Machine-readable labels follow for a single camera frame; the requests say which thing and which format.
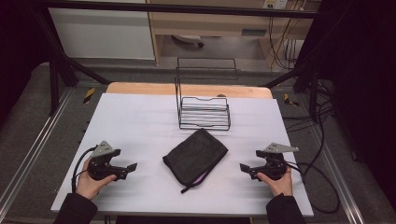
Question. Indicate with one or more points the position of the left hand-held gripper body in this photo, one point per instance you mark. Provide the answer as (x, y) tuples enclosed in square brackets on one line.
[(99, 165)]

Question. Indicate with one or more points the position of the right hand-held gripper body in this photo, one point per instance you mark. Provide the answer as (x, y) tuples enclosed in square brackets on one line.
[(274, 165)]

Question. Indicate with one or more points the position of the black cloth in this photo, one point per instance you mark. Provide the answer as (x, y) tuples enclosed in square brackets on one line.
[(196, 158)]

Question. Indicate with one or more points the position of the person's right hand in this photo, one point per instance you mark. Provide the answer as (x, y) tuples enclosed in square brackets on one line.
[(280, 186)]

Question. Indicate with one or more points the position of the person's left hand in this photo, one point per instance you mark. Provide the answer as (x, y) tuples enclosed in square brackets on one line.
[(88, 185)]

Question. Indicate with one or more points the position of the yellow black tape strip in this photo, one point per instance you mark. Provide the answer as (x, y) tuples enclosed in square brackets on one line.
[(89, 95), (290, 100)]

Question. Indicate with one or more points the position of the black metal stand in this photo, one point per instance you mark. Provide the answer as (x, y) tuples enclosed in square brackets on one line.
[(313, 90), (54, 81)]

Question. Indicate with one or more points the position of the black curtain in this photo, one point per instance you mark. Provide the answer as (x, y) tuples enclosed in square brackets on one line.
[(15, 46), (364, 77)]

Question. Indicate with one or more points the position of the white cabinet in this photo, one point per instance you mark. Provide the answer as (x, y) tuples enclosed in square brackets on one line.
[(102, 34)]

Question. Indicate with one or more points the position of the white chair base with caster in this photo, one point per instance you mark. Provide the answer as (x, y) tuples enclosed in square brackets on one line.
[(188, 39)]

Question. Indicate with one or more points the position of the light wooden desk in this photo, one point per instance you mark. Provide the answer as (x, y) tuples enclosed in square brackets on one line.
[(214, 21)]

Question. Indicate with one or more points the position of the black metal crossbar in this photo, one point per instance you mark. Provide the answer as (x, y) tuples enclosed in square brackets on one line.
[(186, 8)]

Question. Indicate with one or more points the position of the aluminium floor rail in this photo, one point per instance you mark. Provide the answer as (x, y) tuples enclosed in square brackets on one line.
[(336, 177), (34, 146)]

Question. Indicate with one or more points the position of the white wall socket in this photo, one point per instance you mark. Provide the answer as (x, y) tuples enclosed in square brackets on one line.
[(275, 3)]

